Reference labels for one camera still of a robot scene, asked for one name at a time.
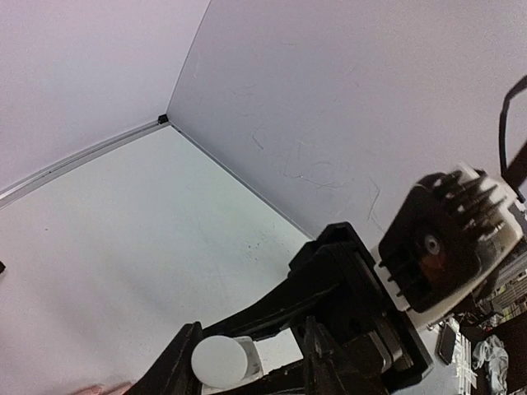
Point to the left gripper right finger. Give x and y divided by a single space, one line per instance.
172 373

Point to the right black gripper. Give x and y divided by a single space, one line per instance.
354 340

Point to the white nail polish cap brush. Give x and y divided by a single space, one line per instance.
219 362

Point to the clear nail polish bottle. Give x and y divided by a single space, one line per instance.
254 369

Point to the mannequin hand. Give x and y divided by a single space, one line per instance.
101 389

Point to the aluminium back rail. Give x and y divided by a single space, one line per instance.
50 173

